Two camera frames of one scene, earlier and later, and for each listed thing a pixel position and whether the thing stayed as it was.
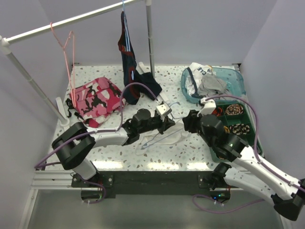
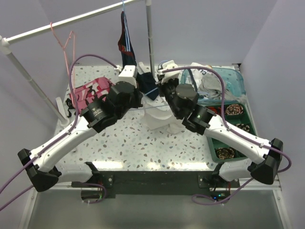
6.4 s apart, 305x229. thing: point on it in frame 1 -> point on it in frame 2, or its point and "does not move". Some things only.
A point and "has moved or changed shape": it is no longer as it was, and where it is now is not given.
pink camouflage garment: x=94 y=102 does not move
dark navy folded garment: x=147 y=78 does not move
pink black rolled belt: x=234 y=109 does not move
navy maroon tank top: x=130 y=73 does not move
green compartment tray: x=237 y=119 does not move
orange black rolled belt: x=218 y=111 does not move
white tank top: x=171 y=135 has moved or changed shape
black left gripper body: x=155 y=123 -> x=135 y=102
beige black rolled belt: x=239 y=128 does not move
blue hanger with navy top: x=130 y=70 does not move
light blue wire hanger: x=144 y=146 -> x=151 y=106
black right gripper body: x=192 y=125 -> x=167 y=88
